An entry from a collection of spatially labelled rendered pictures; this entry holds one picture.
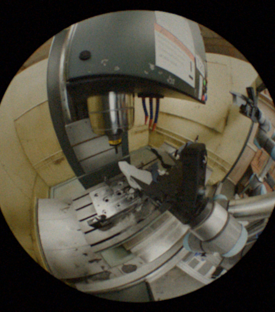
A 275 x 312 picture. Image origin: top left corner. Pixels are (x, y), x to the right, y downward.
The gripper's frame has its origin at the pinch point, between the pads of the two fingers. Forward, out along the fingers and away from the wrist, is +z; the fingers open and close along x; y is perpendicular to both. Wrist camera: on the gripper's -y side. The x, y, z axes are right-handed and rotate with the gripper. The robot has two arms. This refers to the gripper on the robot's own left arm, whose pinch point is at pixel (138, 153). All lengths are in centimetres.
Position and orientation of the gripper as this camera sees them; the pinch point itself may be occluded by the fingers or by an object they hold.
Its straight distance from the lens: 22.1
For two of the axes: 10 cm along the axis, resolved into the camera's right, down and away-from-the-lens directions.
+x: 8.0, -3.6, 4.8
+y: -0.2, 7.8, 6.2
